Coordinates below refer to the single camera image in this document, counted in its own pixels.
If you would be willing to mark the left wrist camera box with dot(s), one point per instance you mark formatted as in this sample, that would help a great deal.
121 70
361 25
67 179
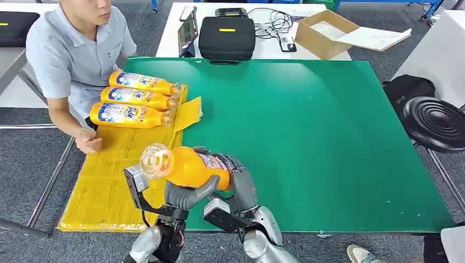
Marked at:
137 179

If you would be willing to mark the pale grey table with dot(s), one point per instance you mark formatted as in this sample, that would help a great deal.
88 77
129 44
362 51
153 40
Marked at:
437 60

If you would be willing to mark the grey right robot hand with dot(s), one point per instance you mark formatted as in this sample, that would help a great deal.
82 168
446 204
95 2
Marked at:
245 192

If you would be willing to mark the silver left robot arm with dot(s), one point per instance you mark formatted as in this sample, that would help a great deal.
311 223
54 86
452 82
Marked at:
146 244

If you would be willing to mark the tablet on stand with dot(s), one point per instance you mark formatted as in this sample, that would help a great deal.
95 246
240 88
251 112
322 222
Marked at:
187 33

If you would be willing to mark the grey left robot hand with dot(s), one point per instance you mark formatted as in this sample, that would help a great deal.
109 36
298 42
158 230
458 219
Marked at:
181 198

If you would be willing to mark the black device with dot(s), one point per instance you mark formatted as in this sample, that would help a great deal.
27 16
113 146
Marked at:
231 12

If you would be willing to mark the white paper booklet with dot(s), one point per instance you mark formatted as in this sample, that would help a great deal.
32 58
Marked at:
374 38

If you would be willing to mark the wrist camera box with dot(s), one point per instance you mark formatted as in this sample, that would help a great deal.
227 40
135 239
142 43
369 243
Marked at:
137 179
221 214

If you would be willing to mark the person's right hand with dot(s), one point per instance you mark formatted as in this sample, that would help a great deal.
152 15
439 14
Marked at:
89 142

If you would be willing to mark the grey metal table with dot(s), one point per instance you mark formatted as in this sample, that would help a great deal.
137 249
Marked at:
9 61

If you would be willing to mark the black round stool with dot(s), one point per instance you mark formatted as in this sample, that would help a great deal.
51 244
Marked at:
434 123

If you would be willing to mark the white table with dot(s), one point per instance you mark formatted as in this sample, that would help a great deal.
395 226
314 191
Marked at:
169 40

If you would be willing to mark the open cardboard box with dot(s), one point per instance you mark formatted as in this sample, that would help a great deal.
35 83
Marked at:
315 41

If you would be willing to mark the black backpack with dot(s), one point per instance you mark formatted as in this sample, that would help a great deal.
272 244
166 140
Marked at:
405 90

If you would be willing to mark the green table mat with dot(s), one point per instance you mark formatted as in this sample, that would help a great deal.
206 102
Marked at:
327 145

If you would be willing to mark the person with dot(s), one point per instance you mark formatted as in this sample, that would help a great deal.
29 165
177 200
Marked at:
72 54

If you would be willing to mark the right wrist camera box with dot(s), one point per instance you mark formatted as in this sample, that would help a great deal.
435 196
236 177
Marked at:
221 214

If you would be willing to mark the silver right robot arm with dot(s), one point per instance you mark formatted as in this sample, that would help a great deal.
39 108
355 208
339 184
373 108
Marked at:
267 225

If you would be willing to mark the black case with yellow label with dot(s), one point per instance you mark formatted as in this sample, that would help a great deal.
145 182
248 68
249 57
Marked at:
227 44
18 31

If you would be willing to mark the person's pale shoe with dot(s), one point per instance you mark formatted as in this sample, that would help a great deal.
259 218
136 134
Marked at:
361 254

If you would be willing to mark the orange drink bottle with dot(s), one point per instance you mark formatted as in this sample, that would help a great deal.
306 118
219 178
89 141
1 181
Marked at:
152 101
149 118
160 86
189 168

